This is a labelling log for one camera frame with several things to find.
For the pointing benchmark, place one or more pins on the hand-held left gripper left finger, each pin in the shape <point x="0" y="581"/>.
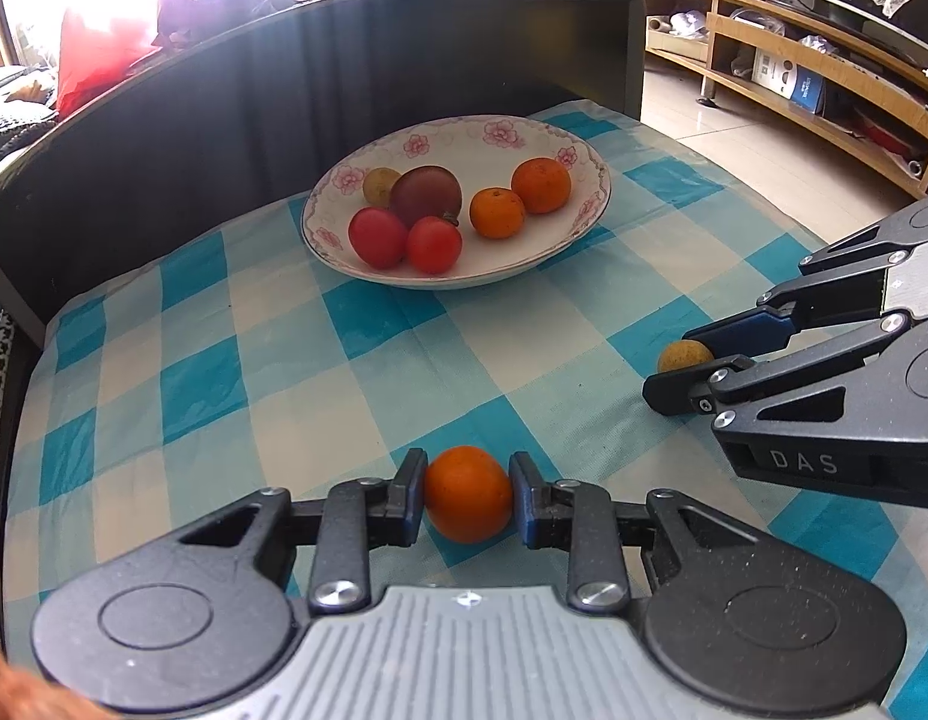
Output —
<point x="415" y="491"/>

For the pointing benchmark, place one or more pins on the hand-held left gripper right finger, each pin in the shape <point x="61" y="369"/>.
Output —
<point x="521" y="499"/>

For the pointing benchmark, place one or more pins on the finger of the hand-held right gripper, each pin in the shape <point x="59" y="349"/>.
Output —
<point x="741" y="330"/>
<point x="681" y="390"/>

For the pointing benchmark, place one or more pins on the yellow-brown round fruit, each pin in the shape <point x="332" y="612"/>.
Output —
<point x="378" y="184"/>
<point x="681" y="356"/>

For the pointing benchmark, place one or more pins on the orange mandarin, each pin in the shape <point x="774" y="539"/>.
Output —
<point x="468" y="495"/>
<point x="540" y="186"/>
<point x="497" y="214"/>

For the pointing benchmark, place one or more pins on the white floral bowl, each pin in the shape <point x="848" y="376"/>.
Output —
<point x="524" y="249"/>

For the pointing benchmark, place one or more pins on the small red tomato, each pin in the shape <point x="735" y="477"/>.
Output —
<point x="434" y="246"/>
<point x="378" y="238"/>

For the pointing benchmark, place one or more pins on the large dark red tomato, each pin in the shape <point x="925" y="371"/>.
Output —
<point x="426" y="195"/>

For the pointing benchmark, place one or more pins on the blue box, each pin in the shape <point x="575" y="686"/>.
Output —
<point x="808" y="88"/>

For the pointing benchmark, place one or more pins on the blue checked tablecloth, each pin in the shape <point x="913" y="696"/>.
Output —
<point x="209" y="390"/>

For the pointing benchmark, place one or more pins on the white box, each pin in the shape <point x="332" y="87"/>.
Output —
<point x="771" y="73"/>

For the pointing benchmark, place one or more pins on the wooden TV cabinet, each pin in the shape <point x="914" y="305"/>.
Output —
<point x="734" y="30"/>

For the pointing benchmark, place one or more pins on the brown fuzzy cloth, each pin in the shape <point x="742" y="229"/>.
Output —
<point x="21" y="690"/>

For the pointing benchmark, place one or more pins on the red plastic bag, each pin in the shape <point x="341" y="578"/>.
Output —
<point x="96" y="60"/>

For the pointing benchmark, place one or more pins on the dark patterned cushion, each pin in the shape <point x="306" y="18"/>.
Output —
<point x="14" y="135"/>

